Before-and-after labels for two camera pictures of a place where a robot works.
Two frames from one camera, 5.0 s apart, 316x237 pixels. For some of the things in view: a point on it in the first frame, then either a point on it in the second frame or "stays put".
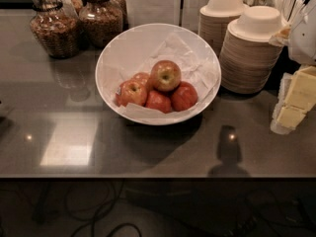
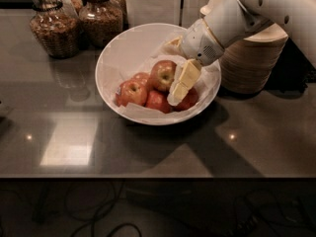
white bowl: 156,74 stays put
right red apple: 184,97 stays put
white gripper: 304,39 → 198,43
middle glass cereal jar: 100,19 stays put
